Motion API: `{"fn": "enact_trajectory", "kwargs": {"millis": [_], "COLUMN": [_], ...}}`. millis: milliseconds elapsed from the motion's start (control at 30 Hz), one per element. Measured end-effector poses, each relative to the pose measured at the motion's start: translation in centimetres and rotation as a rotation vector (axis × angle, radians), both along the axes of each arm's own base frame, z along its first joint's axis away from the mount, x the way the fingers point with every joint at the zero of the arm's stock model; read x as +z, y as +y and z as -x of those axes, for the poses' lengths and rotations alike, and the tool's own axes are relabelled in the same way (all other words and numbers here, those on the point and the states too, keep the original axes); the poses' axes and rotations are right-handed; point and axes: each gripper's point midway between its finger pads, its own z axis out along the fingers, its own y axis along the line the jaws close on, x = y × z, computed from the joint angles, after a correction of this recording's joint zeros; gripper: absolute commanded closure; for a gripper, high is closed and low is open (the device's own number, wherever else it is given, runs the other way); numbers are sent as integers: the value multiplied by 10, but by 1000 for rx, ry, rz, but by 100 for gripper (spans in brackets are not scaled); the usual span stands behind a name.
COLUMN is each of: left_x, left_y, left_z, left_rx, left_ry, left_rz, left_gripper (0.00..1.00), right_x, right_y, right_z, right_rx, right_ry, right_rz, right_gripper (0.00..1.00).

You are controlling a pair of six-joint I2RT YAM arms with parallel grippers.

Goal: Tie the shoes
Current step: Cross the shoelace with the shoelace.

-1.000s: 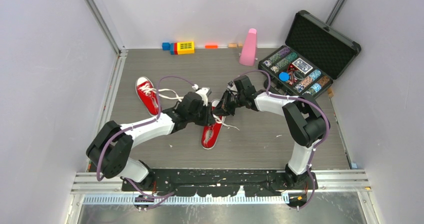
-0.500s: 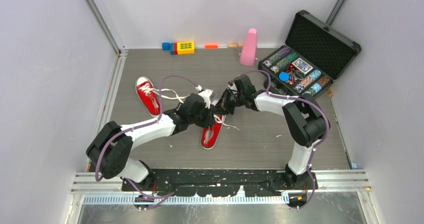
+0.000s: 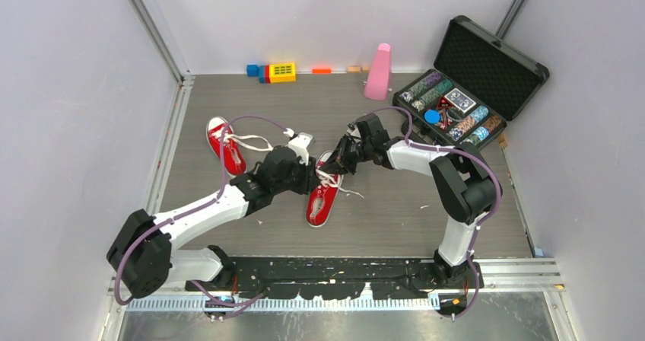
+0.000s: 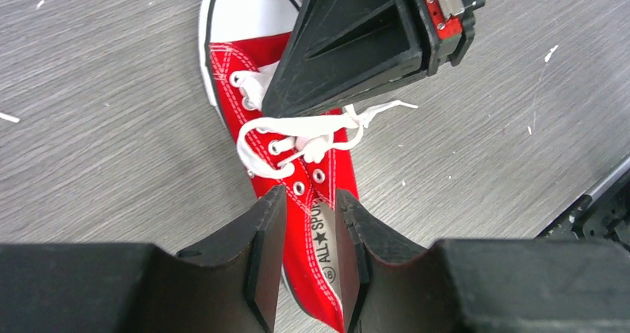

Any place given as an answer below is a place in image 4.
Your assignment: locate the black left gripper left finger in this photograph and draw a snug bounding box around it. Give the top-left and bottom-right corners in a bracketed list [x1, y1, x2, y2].
[176, 186, 287, 332]

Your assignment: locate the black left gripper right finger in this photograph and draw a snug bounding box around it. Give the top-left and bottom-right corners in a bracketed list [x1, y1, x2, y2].
[335, 190, 444, 332]

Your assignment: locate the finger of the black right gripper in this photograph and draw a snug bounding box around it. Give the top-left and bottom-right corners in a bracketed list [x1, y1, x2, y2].
[262, 0, 426, 118]

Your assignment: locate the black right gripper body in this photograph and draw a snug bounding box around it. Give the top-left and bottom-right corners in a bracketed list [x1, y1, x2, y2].
[414, 0, 486, 77]

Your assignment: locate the white shoelace of sneaker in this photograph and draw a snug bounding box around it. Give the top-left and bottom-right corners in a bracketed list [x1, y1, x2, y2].
[229, 60, 419, 180]

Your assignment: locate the red canvas sneaker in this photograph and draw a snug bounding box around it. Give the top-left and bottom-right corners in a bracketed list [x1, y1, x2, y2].
[198, 0, 357, 332]

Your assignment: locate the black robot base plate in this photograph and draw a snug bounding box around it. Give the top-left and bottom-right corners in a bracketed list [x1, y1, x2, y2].
[536, 156, 629, 250]

